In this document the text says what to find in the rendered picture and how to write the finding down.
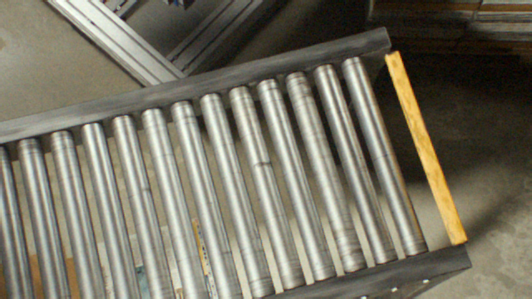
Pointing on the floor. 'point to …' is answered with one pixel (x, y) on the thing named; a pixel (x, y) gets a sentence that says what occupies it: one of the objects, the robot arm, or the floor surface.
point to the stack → (479, 32)
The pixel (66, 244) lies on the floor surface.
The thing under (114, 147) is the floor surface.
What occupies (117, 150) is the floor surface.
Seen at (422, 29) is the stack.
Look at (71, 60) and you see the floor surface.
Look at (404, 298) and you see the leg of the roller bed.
